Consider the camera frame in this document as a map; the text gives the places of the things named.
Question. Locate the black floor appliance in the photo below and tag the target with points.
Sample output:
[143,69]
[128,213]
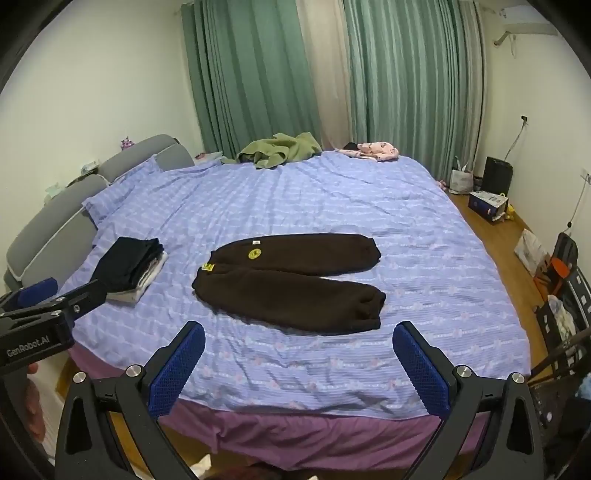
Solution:
[497,175]

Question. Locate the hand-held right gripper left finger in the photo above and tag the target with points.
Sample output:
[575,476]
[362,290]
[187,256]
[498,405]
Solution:
[178,369]

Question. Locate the beige curtain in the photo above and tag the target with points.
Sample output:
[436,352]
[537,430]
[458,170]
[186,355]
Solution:
[325,69]

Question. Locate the purple mattress cover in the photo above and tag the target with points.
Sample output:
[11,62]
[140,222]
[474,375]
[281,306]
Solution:
[277,438]

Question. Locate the dark brown fleece pants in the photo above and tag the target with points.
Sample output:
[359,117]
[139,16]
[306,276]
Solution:
[277,286]

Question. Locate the lilac striped pillow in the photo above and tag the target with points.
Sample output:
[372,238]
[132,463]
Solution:
[129,189]

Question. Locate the person's left hand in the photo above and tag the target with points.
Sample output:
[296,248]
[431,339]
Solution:
[36,415]

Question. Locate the dark folded clothes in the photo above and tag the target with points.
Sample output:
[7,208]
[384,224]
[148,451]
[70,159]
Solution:
[129,263]

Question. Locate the white paper bag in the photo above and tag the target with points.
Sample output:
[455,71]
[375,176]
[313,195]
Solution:
[461,180]

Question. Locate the pink patterned garment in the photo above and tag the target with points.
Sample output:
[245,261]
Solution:
[376,150]

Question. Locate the lilac striped bed sheet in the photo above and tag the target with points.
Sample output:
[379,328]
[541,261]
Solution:
[369,207]

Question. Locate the white air conditioner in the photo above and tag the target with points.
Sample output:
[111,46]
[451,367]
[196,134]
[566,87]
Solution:
[528,18]

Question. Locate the white plastic bag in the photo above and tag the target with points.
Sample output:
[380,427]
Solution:
[530,251]

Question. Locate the olive green garment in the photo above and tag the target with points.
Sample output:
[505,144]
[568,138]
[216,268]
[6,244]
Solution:
[277,150]

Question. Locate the blue cardboard box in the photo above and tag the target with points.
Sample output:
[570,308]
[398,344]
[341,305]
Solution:
[487,206]

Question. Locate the green curtain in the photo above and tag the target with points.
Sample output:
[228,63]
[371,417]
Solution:
[406,78]
[240,69]

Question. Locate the grey padded headboard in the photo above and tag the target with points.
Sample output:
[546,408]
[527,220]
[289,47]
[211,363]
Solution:
[41,221]

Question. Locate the pale green tissue pack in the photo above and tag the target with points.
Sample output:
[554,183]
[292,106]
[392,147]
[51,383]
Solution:
[89,166]
[56,191]

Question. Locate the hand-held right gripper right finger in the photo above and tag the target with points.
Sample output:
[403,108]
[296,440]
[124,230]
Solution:
[422,369]

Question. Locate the purple toy figure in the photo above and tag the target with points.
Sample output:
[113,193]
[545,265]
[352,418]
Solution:
[126,143]

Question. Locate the black and orange backpack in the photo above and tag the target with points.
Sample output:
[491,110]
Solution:
[563,258]

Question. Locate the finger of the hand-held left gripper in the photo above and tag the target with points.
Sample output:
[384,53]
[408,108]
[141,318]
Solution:
[85,297]
[37,290]

